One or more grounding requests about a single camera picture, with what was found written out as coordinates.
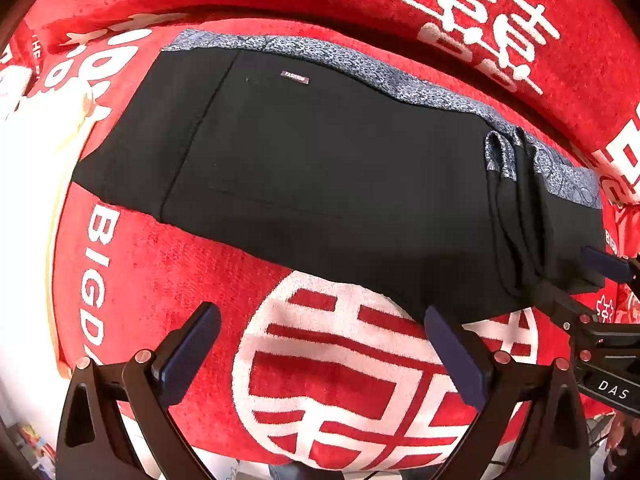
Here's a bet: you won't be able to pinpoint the cream folded cloth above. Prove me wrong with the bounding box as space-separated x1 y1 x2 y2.
0 80 103 383

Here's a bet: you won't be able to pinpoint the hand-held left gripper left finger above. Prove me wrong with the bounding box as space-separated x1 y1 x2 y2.
55 301 222 480

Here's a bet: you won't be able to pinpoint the black pants with grey stripes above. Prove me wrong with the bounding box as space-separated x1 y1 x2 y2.
71 29 608 323

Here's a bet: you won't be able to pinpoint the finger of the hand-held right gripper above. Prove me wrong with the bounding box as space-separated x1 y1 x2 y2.
532 280 603 332
582 246 638 285

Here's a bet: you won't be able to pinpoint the red printed sofa cover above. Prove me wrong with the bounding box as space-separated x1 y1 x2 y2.
0 0 640 476

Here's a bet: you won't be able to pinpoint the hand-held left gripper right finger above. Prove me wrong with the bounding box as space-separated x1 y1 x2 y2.
423 305 593 480

